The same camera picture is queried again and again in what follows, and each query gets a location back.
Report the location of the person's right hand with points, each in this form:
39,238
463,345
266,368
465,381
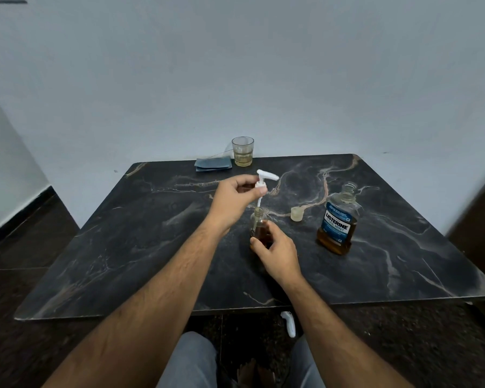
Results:
281,258

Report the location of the person's left hand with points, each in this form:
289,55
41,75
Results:
226,204

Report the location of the person's left thumb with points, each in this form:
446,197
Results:
258,191

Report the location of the person's right thumb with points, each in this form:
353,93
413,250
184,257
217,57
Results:
258,246

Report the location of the small glass bottle amber liquid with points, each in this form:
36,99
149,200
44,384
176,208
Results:
260,228

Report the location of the white pump dispenser head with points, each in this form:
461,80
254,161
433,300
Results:
266,174

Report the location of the person's right forearm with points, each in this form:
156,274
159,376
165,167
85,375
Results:
331,335

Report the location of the person's left forearm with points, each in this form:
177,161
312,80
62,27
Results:
145,311

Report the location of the glass tumbler with yellow liquid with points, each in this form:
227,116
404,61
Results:
243,153

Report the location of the translucent bottle cap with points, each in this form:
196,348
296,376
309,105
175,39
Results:
296,214

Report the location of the folded blue cloth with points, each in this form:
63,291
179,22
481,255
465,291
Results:
213,163

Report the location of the mouthwash bottle with blue label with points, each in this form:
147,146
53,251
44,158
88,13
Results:
338,228

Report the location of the white plastic object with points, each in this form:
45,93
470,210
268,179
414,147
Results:
289,323

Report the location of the person's feet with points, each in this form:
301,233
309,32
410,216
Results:
254,373

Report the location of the person's right leg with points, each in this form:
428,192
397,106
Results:
305,367

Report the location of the person's leg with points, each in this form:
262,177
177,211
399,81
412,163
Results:
305,367
190,363

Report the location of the person's left leg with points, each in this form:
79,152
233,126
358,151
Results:
190,363

